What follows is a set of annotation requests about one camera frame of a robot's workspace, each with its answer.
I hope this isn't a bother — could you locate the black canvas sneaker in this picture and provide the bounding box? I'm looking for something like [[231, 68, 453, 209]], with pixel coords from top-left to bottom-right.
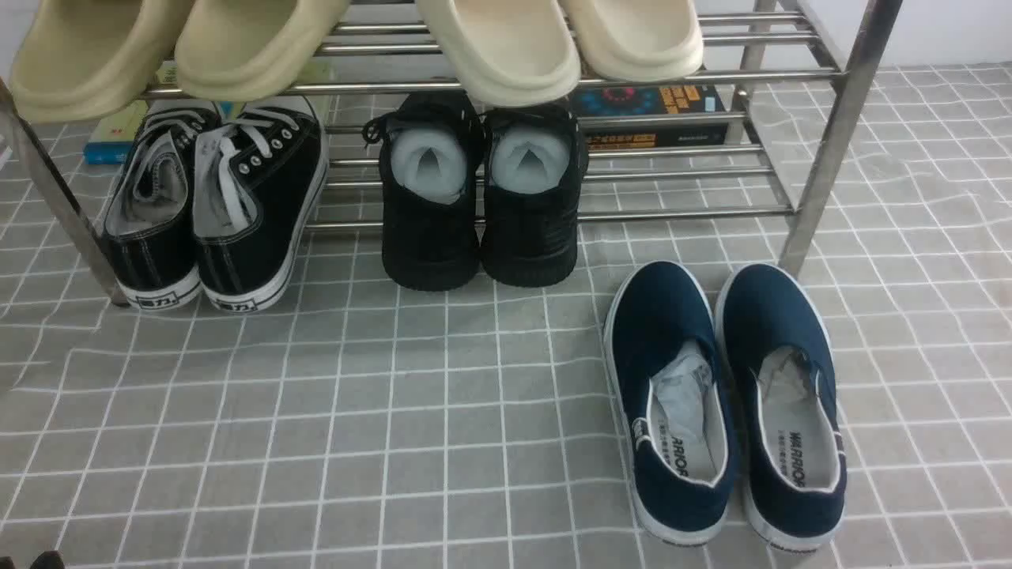
[[99, 100, 223, 312], [192, 95, 329, 314]]

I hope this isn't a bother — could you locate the navy slip-on shoe left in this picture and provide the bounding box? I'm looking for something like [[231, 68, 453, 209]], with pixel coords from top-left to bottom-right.
[[603, 260, 741, 546]]

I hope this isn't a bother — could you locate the navy slip-on shoe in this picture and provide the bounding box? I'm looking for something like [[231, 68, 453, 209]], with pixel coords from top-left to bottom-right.
[[715, 263, 848, 553], [603, 260, 741, 546]]

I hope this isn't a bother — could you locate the navy slip-on shoe right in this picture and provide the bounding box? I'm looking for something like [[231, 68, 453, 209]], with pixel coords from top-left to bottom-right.
[[715, 263, 848, 553]]

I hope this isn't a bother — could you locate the silver metal shoe rack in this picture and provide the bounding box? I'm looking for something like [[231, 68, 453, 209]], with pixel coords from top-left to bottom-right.
[[2, 1, 901, 307]]

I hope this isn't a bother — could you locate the black knit sneaker right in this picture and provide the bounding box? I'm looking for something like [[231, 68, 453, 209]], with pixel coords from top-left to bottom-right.
[[480, 100, 589, 288]]

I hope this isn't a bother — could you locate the black knit sneaker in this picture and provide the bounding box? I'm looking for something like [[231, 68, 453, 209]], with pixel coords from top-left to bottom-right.
[[361, 91, 485, 292], [480, 100, 589, 288]]

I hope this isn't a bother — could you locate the black knit sneaker left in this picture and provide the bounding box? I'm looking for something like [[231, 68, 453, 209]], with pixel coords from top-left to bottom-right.
[[361, 91, 485, 292]]

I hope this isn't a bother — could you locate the black book colourful cover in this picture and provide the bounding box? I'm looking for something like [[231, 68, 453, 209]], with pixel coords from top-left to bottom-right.
[[568, 85, 727, 151]]

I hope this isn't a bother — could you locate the cream foam slipper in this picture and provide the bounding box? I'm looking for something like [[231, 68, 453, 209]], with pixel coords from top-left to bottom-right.
[[561, 1, 704, 82], [415, 1, 581, 108]]

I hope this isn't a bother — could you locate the cream foam slipper right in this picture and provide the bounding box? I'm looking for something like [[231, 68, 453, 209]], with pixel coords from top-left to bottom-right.
[[561, 1, 704, 82]]

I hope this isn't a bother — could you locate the tan foam slipper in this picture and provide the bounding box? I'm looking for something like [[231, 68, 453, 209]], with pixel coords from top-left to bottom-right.
[[174, 1, 351, 102], [8, 1, 193, 123]]

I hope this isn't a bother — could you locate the green and blue book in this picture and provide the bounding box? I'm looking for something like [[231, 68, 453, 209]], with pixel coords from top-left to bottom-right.
[[83, 58, 338, 165]]

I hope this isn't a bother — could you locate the tan foam slipper far left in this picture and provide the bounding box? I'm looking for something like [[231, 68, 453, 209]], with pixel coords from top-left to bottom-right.
[[8, 1, 193, 123]]

